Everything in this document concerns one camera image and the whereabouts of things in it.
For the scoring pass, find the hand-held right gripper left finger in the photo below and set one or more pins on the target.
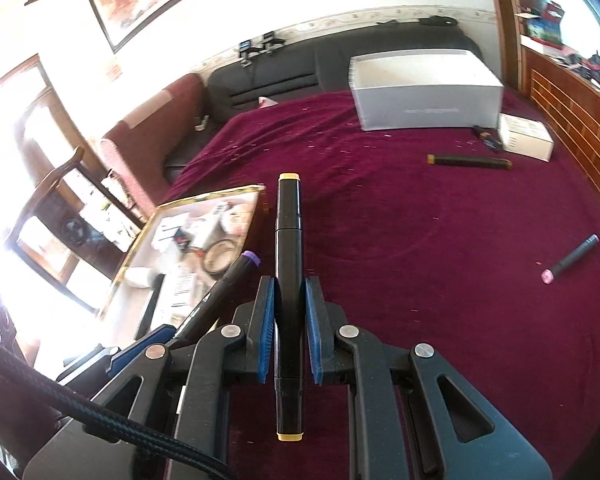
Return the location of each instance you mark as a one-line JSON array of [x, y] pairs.
[[266, 330]]

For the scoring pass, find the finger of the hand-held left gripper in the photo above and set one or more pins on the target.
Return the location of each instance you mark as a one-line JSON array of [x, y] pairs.
[[140, 347]]

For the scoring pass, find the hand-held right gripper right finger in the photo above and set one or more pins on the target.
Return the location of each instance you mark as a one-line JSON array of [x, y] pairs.
[[314, 330]]

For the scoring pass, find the black marker purple caps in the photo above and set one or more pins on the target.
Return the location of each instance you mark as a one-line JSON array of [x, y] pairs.
[[230, 280]]

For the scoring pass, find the black tape roll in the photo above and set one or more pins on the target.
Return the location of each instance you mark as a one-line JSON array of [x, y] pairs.
[[206, 260]]

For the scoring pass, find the plain black marker yellow caps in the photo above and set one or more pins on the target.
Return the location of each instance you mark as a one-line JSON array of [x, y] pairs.
[[289, 240]]

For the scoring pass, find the gold-edged cardboard box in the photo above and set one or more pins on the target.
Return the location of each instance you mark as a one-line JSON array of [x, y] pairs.
[[254, 205]]

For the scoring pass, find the brown armchair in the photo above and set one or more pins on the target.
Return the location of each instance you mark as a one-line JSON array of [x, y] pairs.
[[145, 130]]

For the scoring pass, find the small black device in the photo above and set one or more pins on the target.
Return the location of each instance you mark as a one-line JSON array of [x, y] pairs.
[[487, 139]]

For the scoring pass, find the grey shoe box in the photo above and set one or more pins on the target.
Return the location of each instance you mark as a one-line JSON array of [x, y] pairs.
[[425, 95]]

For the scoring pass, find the black marker pink caps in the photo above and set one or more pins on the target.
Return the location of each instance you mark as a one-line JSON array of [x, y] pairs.
[[572, 257]]

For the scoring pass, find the cream cardboard box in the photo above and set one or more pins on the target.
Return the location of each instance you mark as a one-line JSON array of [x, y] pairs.
[[525, 137]]

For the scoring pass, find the dark printed box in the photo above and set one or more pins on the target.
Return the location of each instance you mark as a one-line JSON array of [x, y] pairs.
[[552, 12]]

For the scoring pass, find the black action camera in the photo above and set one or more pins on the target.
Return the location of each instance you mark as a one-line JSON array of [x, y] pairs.
[[272, 41], [247, 52]]

